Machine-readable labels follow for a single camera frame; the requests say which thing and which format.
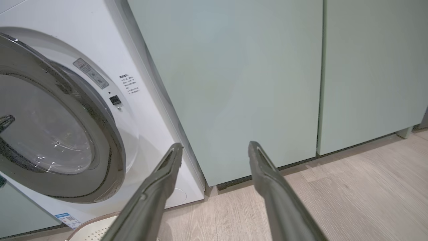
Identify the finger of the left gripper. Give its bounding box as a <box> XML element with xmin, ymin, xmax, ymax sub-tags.
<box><xmin>0</xmin><ymin>115</ymin><xmax>15</xmax><ymax>134</ymax></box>

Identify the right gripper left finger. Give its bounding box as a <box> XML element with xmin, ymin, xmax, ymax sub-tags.
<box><xmin>100</xmin><ymin>143</ymin><xmax>184</xmax><ymax>241</ymax></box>

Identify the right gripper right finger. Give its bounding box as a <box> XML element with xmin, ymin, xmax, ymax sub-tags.
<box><xmin>248</xmin><ymin>141</ymin><xmax>330</xmax><ymax>241</ymax></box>

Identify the washing machine glass door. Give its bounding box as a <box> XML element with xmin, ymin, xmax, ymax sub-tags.
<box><xmin>0</xmin><ymin>33</ymin><xmax>127</xmax><ymax>204</ymax></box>

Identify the white front-load washing machine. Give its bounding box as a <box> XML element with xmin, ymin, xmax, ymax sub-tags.
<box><xmin>0</xmin><ymin>0</ymin><xmax>206</xmax><ymax>231</ymax></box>

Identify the pale green cabinet panel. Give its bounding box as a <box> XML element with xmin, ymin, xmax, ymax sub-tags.
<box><xmin>127</xmin><ymin>0</ymin><xmax>323</xmax><ymax>187</ymax></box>
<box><xmin>0</xmin><ymin>181</ymin><xmax>62</xmax><ymax>239</ymax></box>

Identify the round white filter cover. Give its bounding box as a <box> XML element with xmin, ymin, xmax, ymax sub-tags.
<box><xmin>166</xmin><ymin>187</ymin><xmax>187</xmax><ymax>207</ymax></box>

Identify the cream perforated laundry basket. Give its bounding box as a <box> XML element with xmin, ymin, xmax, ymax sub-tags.
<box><xmin>66</xmin><ymin>211</ymin><xmax>126</xmax><ymax>241</ymax></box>

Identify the blue energy label sticker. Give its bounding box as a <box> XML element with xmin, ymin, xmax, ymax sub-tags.
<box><xmin>55</xmin><ymin>213</ymin><xmax>82</xmax><ymax>230</ymax></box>

